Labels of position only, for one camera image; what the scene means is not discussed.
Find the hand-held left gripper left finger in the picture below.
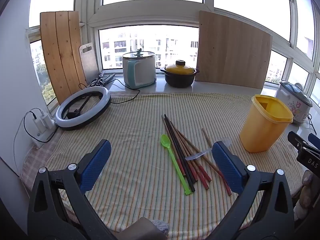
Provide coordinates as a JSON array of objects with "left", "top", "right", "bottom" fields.
[{"left": 27, "top": 139, "right": 118, "bottom": 240}]

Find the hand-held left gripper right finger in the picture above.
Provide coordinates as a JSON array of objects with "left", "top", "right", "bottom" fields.
[{"left": 205, "top": 141, "right": 295, "bottom": 240}]

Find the clear plastic spoon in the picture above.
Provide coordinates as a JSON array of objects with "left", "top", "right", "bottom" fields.
[{"left": 185, "top": 138, "right": 232, "bottom": 161}]

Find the brown wooden chopstick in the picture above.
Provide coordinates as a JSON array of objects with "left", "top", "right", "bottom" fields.
[
  {"left": 201, "top": 128, "right": 232, "bottom": 196},
  {"left": 168, "top": 122, "right": 198, "bottom": 181},
  {"left": 172, "top": 126, "right": 209, "bottom": 190},
  {"left": 170, "top": 121, "right": 212, "bottom": 182},
  {"left": 166, "top": 120, "right": 186, "bottom": 176}
]

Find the yellow plastic container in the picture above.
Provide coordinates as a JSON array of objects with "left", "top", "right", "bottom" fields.
[{"left": 239, "top": 94, "right": 294, "bottom": 153}]

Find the green plastic spoon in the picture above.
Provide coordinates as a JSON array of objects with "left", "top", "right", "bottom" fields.
[{"left": 161, "top": 134, "right": 193, "bottom": 195}]

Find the person's right hand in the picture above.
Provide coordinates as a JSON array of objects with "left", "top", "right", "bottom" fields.
[{"left": 294, "top": 169, "right": 314, "bottom": 222}]

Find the striped tablecloth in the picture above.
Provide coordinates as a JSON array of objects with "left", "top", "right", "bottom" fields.
[{"left": 44, "top": 92, "right": 304, "bottom": 233}]

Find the white floral rice cooker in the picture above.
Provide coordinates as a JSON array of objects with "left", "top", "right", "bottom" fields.
[{"left": 276, "top": 80, "right": 313, "bottom": 125}]

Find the white power strip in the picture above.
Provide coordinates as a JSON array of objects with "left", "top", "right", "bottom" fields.
[{"left": 31, "top": 109, "right": 58, "bottom": 148}]

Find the checkered under cloth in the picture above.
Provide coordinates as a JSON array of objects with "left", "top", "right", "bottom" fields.
[{"left": 20, "top": 130, "right": 63, "bottom": 188}]

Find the white charger plug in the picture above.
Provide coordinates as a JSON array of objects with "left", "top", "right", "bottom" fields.
[{"left": 32, "top": 114, "right": 54, "bottom": 132}]

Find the black folded tripod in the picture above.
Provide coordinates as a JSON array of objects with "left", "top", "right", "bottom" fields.
[{"left": 90, "top": 71, "right": 116, "bottom": 87}]

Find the brown cloth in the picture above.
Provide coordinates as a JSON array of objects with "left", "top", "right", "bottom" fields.
[{"left": 114, "top": 217, "right": 168, "bottom": 240}]

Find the teal and white electric pot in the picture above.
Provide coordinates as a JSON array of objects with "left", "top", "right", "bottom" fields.
[{"left": 122, "top": 51, "right": 157, "bottom": 89}]

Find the black casserole pot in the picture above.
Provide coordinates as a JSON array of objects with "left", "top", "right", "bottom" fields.
[{"left": 160, "top": 66, "right": 200, "bottom": 88}]

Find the yellow pot lid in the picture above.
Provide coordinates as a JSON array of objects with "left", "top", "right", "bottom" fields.
[{"left": 164, "top": 60, "right": 195, "bottom": 75}]

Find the large light wooden board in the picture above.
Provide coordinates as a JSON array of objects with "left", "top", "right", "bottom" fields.
[{"left": 195, "top": 10, "right": 273, "bottom": 90}]

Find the wooden slat board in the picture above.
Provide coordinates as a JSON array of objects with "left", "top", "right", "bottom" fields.
[{"left": 39, "top": 10, "right": 88, "bottom": 105}]

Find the glass pot lid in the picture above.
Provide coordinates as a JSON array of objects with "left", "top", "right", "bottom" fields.
[{"left": 122, "top": 48, "right": 156, "bottom": 60}]

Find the black rice cooker cord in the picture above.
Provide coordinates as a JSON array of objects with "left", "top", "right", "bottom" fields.
[{"left": 307, "top": 113, "right": 318, "bottom": 133}]

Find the ring light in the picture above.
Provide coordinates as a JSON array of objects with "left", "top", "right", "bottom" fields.
[{"left": 55, "top": 86, "right": 112, "bottom": 131}]

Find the black power cable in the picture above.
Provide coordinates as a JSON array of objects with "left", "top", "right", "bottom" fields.
[{"left": 79, "top": 79, "right": 140, "bottom": 104}]

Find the black charger cable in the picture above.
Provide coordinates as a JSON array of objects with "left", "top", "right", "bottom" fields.
[{"left": 23, "top": 108, "right": 48, "bottom": 143}]

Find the grey cutting board with handle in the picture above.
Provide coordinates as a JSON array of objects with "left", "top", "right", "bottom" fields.
[{"left": 79, "top": 42, "right": 100, "bottom": 84}]

